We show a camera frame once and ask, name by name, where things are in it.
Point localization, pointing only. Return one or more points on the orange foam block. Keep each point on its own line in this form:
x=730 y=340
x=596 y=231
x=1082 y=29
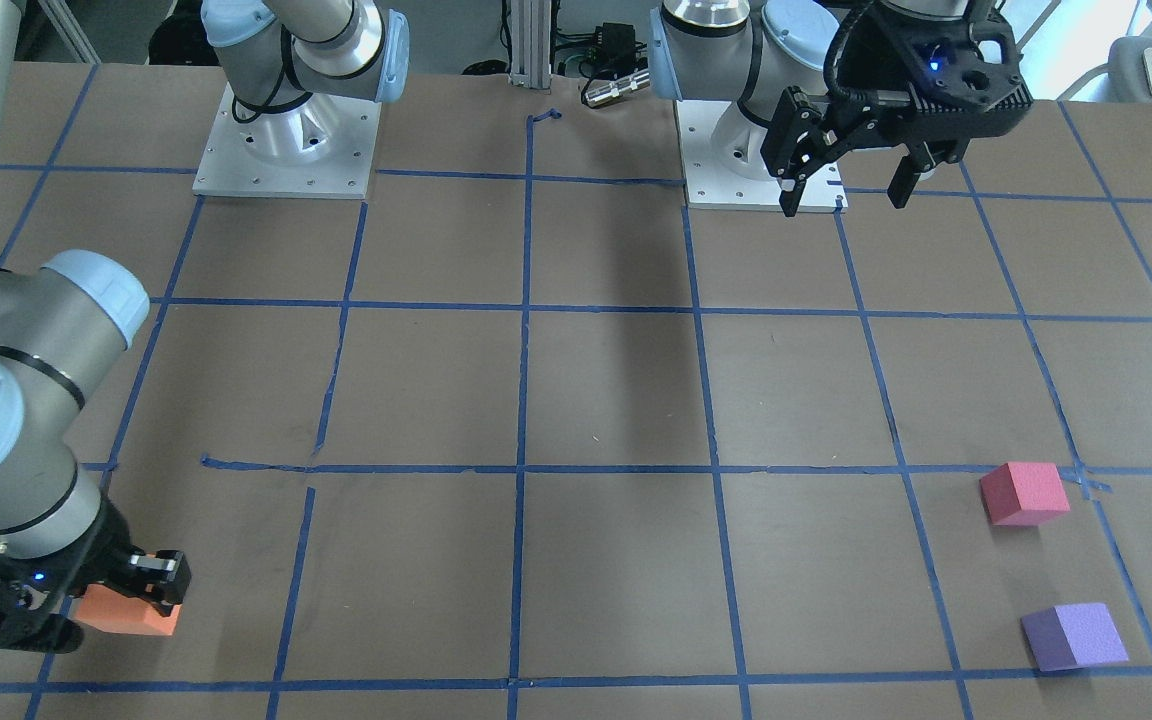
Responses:
x=103 y=609

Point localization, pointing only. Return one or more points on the purple foam block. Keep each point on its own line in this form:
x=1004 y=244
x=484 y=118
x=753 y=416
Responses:
x=1073 y=636

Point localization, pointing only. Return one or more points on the silver metal cylinder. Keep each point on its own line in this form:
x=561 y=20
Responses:
x=601 y=93

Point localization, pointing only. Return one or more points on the red foam block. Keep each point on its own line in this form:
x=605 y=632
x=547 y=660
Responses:
x=1023 y=494

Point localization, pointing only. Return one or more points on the aluminium frame post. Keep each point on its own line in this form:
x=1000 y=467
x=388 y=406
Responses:
x=530 y=34

